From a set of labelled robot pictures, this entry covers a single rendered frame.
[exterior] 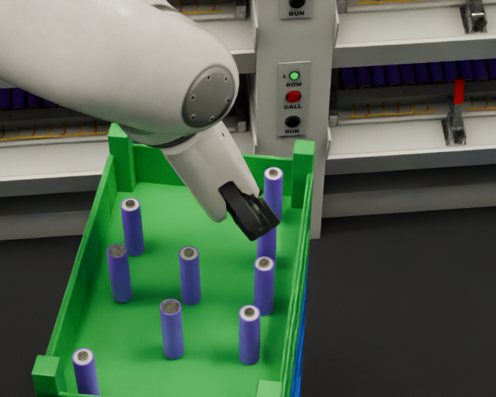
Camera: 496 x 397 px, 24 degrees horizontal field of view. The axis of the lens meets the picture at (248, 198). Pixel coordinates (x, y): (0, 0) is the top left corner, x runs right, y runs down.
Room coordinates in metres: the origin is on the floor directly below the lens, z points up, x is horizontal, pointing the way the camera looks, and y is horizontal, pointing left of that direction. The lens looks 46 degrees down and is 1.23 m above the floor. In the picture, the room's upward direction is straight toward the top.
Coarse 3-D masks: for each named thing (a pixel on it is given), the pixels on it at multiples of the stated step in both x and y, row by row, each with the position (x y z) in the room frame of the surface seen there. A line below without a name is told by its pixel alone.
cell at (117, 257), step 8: (112, 248) 0.67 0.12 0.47; (120, 248) 0.67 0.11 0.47; (112, 256) 0.67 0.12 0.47; (120, 256) 0.67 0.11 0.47; (112, 264) 0.66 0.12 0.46; (120, 264) 0.66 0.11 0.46; (128, 264) 0.67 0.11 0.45; (112, 272) 0.66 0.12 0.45; (120, 272) 0.66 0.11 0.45; (128, 272) 0.67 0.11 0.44; (112, 280) 0.67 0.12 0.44; (120, 280) 0.66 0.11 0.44; (128, 280) 0.67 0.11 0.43; (112, 288) 0.67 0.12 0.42; (120, 288) 0.66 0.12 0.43; (128, 288) 0.67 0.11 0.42; (120, 296) 0.66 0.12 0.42; (128, 296) 0.67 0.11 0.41
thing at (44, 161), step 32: (0, 96) 1.18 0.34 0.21; (32, 96) 1.18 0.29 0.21; (0, 128) 1.14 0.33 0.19; (32, 128) 1.14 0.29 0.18; (64, 128) 1.14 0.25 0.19; (96, 128) 1.14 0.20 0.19; (0, 160) 1.10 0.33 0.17; (32, 160) 1.10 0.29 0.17; (64, 160) 1.10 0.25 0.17; (96, 160) 1.10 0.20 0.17; (0, 192) 1.07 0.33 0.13; (32, 192) 1.08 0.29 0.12; (64, 192) 1.09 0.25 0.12
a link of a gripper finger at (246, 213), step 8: (224, 184) 0.65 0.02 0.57; (232, 184) 0.65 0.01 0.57; (224, 192) 0.65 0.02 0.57; (232, 192) 0.65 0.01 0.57; (232, 200) 0.65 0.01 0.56; (240, 200) 0.65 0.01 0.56; (232, 208) 0.64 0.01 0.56; (240, 208) 0.64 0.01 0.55; (248, 208) 0.64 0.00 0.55; (240, 216) 0.64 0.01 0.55; (248, 216) 0.64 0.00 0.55; (256, 216) 0.65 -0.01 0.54; (248, 224) 0.64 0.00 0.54; (256, 224) 0.64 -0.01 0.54
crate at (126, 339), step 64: (128, 192) 0.81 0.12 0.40; (128, 256) 0.72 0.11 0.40; (256, 256) 0.72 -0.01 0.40; (64, 320) 0.61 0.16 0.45; (128, 320) 0.64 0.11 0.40; (192, 320) 0.64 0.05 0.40; (64, 384) 0.54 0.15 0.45; (128, 384) 0.57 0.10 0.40; (192, 384) 0.57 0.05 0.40; (256, 384) 0.57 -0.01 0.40
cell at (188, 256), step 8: (184, 248) 0.68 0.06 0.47; (192, 248) 0.68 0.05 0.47; (184, 256) 0.67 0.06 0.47; (192, 256) 0.67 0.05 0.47; (184, 264) 0.66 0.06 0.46; (192, 264) 0.66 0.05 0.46; (184, 272) 0.66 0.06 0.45; (192, 272) 0.66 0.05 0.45; (184, 280) 0.66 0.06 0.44; (192, 280) 0.66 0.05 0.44; (200, 280) 0.67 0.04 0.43; (184, 288) 0.66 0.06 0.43; (192, 288) 0.66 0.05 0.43; (200, 288) 0.67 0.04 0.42; (184, 296) 0.66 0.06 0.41; (192, 296) 0.66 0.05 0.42; (200, 296) 0.67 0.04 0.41; (192, 304) 0.66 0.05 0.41
